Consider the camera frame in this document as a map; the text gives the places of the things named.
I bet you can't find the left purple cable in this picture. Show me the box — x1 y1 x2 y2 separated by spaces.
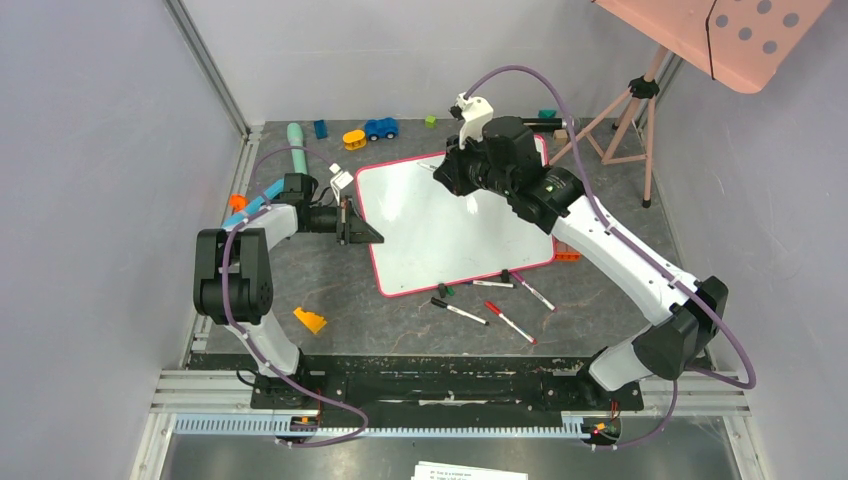
221 146 370 450

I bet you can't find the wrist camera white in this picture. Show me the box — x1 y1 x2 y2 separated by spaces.
449 92 494 149
329 163 354 205

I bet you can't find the red whiteboard marker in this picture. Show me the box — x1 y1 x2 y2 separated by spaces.
484 301 537 345

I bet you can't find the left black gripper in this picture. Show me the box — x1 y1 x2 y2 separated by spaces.
302 197 384 247

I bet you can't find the wooden cube block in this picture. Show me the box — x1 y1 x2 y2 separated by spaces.
553 129 573 148

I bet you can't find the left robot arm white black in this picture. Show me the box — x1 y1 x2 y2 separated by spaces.
193 173 384 408

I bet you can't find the mint green toy tube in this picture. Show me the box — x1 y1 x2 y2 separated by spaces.
286 122 309 175

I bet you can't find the orange semicircle toy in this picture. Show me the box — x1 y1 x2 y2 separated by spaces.
554 242 582 262

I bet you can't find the white cable duct strip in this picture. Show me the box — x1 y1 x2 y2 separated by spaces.
172 410 588 440

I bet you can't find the blue toy tube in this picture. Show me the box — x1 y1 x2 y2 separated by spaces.
221 179 284 230

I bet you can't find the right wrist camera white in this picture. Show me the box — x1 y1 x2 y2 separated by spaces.
449 92 494 149

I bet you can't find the blue toy car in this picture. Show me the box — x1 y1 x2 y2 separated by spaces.
364 117 399 141

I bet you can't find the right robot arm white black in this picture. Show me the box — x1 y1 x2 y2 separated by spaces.
433 116 728 408

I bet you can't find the purple whiteboard marker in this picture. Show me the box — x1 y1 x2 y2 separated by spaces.
511 272 557 312

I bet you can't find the pink perforated board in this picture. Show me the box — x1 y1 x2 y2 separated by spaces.
597 0 832 94

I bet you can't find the black whiteboard marker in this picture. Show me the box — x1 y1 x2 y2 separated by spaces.
430 297 489 326

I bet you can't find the purple cable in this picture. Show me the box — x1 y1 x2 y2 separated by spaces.
221 146 370 450
463 64 758 453

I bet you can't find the orange toy piece left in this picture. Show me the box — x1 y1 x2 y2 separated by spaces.
228 194 249 212

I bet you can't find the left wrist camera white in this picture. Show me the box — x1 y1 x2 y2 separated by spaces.
329 163 354 205

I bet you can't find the blue whiteboard marker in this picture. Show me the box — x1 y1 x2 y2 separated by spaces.
463 280 515 289

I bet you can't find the yellow plastic wedge block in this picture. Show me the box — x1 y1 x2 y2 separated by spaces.
293 307 327 335

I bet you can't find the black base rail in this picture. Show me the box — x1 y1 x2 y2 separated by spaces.
248 352 713 415

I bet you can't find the dark blue block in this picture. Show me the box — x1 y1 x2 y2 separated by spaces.
313 120 329 139

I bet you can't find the white paper sheet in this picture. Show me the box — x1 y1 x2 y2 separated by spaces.
411 461 529 480

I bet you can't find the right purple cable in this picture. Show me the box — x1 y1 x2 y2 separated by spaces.
463 64 758 453

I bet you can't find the pink tripod stand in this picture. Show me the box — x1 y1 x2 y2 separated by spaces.
550 46 669 208

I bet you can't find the pink framed whiteboard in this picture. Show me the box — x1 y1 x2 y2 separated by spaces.
355 152 555 298

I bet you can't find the yellow oval toy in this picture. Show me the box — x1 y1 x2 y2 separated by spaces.
342 129 368 151

